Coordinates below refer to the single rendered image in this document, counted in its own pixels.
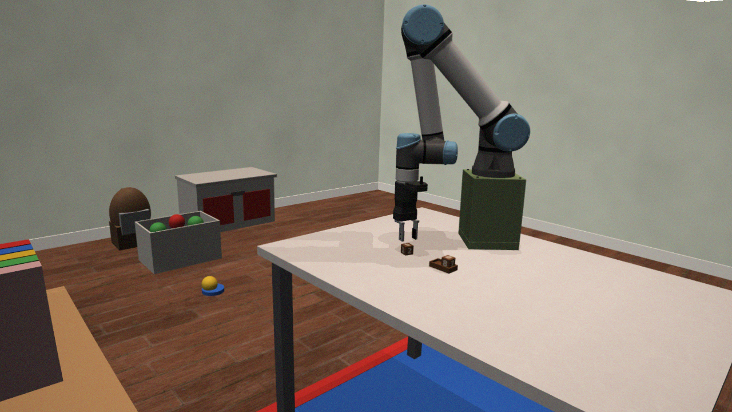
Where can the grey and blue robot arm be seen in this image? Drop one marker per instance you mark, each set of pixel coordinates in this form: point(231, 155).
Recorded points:
point(500, 125)

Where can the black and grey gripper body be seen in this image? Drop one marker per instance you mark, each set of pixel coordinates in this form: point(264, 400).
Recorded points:
point(406, 188)

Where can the brown wooden number cube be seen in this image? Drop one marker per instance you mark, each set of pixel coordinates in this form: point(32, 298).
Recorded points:
point(407, 249)
point(448, 261)

